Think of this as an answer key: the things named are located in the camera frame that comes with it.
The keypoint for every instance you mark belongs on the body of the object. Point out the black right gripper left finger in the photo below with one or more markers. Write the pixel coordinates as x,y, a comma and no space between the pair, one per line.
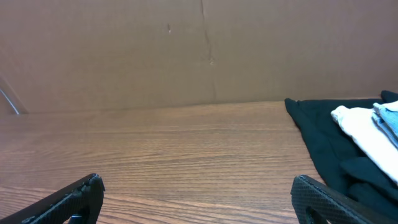
79,202

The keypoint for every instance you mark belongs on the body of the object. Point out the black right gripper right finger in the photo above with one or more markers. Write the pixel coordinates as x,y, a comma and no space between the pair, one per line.
315,203

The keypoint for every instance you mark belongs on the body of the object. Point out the light blue denim shorts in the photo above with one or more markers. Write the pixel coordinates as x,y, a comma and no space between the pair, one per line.
385,116

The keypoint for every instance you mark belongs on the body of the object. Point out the black cloth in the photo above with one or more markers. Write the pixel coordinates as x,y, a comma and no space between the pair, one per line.
339,161

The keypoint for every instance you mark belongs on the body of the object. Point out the beige folded garment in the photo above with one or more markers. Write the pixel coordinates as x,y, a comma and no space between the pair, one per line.
360,126

